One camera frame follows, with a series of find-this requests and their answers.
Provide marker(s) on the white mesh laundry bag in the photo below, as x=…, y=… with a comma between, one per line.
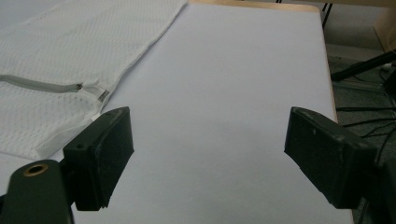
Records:
x=62, y=62

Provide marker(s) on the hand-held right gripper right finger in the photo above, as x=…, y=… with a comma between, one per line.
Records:
x=323, y=155

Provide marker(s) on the wooden furniture panel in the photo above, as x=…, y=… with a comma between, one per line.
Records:
x=387, y=28

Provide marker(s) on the thin black stand leg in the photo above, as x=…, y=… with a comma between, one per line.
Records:
x=327, y=14

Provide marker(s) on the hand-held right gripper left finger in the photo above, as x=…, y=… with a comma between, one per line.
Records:
x=99, y=155

